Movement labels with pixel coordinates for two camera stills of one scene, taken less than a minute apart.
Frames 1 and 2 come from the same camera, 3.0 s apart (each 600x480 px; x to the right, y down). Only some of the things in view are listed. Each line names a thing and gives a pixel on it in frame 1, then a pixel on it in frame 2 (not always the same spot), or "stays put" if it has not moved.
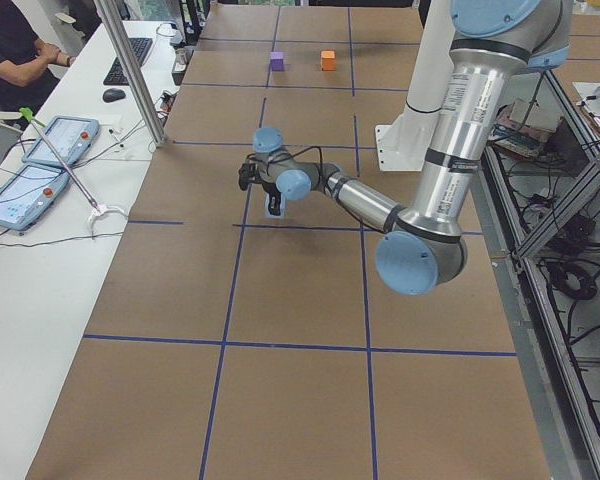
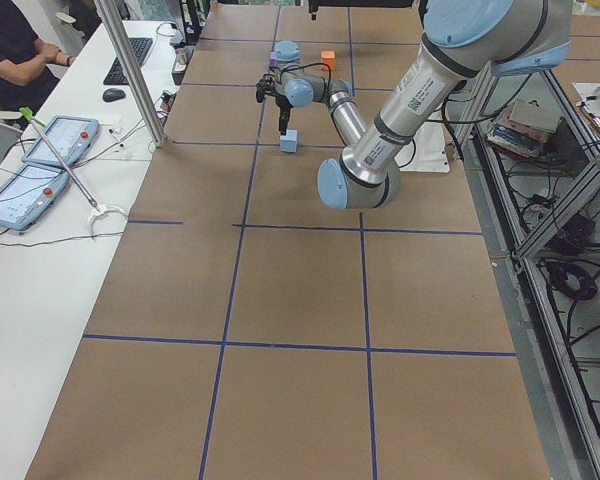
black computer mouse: (113, 94) stays put
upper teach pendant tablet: (71, 138) stays put
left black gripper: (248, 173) to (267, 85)
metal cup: (181, 60) stays put
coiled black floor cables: (572, 280) stays put
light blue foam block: (282, 207) to (289, 142)
